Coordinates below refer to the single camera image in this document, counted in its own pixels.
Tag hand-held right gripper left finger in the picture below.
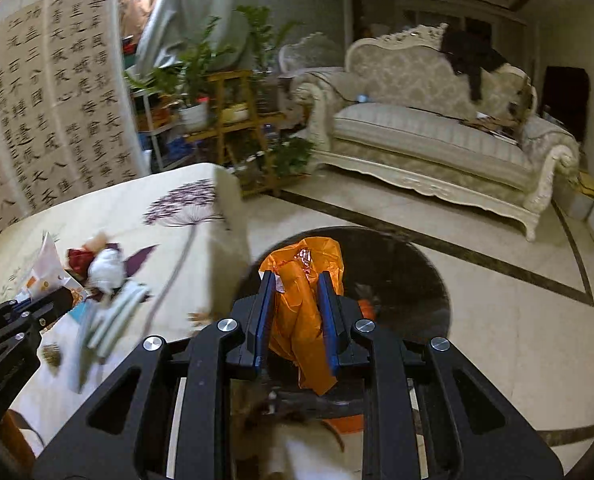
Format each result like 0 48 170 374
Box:
33 270 278 480

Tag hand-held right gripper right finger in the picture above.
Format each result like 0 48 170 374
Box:
318 272 562 480

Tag orange plastic bag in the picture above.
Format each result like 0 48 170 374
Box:
259 237 346 396

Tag black round bin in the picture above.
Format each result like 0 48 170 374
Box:
229 227 452 426

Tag white snack wrapper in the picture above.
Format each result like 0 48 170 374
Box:
27 232 72 291

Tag small brown scrap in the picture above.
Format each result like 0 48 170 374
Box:
42 344 62 373

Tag red crumpled wrapper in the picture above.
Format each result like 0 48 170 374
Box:
66 247 95 277

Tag white green striped packet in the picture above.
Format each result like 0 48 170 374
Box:
74 280 150 391

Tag white crumpled tissue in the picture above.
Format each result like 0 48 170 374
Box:
87 246 128 295

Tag beige crumpled paper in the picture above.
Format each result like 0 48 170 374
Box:
83 232 112 253

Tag brown wooden furniture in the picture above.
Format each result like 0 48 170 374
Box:
0 410 35 476

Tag floral printed tablecloth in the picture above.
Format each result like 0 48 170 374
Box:
0 162 250 461

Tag small leafy plant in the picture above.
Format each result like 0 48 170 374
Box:
269 137 318 178

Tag blue crate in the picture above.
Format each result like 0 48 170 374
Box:
169 135 200 163

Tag ornate cream sofa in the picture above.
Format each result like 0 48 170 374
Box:
294 24 580 242

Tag white metal rack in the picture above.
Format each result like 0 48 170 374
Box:
129 87 188 173

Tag potted plant in white pot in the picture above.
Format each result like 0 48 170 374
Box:
124 17 238 133

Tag wooden plant stand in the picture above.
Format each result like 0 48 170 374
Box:
182 70 288 196

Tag magazines on sofa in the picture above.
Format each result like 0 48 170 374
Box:
459 112 520 143

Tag ornate cream armchair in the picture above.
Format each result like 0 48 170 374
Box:
278 31 348 126

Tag tall green plant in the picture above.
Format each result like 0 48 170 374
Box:
234 5 302 113

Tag black garment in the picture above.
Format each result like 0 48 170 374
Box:
439 29 510 102

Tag grey curtain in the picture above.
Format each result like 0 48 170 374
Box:
132 0 348 78

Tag calligraphy wall hanging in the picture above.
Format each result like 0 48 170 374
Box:
0 0 148 261

